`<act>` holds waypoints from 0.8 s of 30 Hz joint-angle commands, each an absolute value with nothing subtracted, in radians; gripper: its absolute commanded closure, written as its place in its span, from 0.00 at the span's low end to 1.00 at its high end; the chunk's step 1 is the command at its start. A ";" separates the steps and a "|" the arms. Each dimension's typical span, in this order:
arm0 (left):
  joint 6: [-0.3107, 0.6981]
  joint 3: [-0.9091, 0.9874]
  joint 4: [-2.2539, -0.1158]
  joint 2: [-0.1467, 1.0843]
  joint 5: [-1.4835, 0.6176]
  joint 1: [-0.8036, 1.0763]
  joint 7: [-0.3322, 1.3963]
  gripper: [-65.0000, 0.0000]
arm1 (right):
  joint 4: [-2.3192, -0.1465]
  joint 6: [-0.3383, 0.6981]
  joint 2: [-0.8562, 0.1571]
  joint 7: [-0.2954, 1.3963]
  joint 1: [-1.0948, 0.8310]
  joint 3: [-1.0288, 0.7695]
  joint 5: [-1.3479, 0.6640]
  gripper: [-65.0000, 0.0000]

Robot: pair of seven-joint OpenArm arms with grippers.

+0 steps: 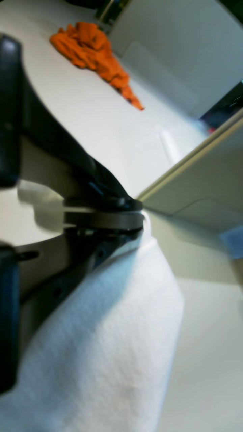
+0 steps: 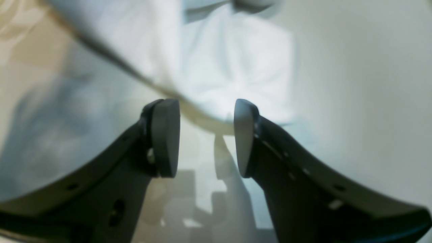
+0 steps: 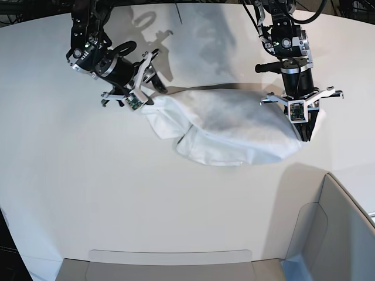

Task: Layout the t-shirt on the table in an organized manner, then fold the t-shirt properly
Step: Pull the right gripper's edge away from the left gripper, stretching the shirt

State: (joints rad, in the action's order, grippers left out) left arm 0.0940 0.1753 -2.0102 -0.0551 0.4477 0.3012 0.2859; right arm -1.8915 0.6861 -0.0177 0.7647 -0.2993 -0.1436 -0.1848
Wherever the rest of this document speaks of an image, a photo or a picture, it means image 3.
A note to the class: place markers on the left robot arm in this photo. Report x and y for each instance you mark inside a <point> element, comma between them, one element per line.
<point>285,40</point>

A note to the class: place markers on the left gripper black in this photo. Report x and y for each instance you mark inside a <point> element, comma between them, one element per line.
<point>298,84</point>

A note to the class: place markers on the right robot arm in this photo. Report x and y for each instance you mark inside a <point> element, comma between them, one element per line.
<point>91,54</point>

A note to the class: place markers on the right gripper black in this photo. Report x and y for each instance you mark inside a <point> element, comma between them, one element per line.
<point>108,61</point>

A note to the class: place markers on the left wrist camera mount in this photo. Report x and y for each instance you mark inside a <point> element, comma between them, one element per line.
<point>297,109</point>

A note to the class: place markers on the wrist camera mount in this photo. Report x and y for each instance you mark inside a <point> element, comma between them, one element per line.
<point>127,81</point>
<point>297,109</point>

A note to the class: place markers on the white t-shirt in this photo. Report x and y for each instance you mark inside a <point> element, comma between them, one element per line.
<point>223,127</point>

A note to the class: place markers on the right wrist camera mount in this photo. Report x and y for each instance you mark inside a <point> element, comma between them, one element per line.
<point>127,81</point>

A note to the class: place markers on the beige cardboard box right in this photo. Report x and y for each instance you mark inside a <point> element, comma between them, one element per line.
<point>333,238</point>

